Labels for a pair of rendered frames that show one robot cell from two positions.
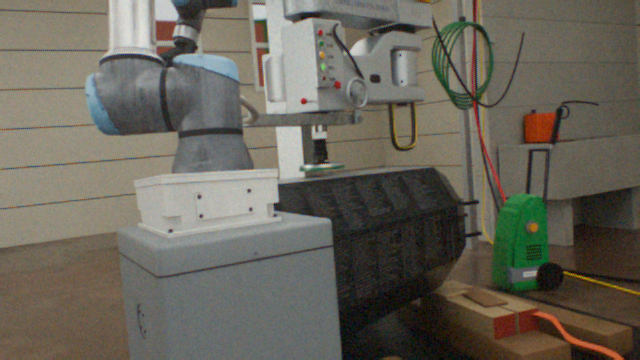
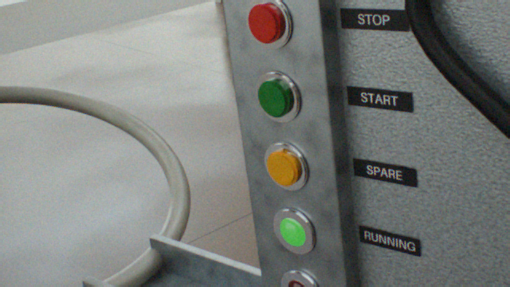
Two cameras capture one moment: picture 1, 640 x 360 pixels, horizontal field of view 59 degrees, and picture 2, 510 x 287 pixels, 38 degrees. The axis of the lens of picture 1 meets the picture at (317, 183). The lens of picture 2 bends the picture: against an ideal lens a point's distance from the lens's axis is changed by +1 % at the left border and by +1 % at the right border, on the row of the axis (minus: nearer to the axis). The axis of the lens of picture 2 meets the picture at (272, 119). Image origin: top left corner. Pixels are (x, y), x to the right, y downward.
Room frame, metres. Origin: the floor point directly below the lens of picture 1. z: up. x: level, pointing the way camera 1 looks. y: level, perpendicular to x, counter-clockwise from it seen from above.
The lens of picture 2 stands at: (2.55, -0.52, 1.61)
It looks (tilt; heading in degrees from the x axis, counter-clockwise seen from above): 20 degrees down; 83
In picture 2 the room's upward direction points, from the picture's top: 7 degrees counter-clockwise
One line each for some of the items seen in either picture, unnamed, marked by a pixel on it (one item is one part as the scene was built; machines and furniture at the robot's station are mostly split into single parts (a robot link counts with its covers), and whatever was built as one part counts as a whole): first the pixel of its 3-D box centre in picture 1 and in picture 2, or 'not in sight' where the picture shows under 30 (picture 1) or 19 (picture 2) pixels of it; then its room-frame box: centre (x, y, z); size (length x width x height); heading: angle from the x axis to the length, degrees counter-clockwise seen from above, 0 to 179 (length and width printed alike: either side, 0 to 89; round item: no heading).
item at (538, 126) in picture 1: (545, 126); not in sight; (5.26, -2.13, 1.00); 0.50 x 0.22 x 0.33; 120
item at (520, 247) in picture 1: (520, 218); not in sight; (3.61, -1.28, 0.43); 0.35 x 0.35 x 0.87; 10
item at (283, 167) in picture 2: not in sight; (284, 167); (2.61, -0.07, 1.41); 0.03 x 0.01 x 0.03; 134
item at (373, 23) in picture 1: (358, 15); not in sight; (2.99, -0.28, 1.65); 0.96 x 0.25 x 0.17; 134
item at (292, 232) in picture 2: not in sight; (294, 230); (2.61, -0.06, 1.36); 0.02 x 0.01 x 0.02; 134
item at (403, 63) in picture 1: (399, 70); not in sight; (3.21, -0.50, 1.38); 0.19 x 0.19 x 0.20
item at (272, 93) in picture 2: not in sight; (276, 97); (2.61, -0.07, 1.46); 0.03 x 0.01 x 0.03; 134
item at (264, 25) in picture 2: not in sight; (267, 22); (2.61, -0.07, 1.51); 0.03 x 0.01 x 0.03; 134
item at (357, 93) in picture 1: (351, 94); not in sight; (2.75, -0.20, 1.23); 0.15 x 0.10 x 0.15; 134
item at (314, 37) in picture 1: (319, 55); (298, 158); (2.62, -0.05, 1.41); 0.08 x 0.03 x 0.28; 134
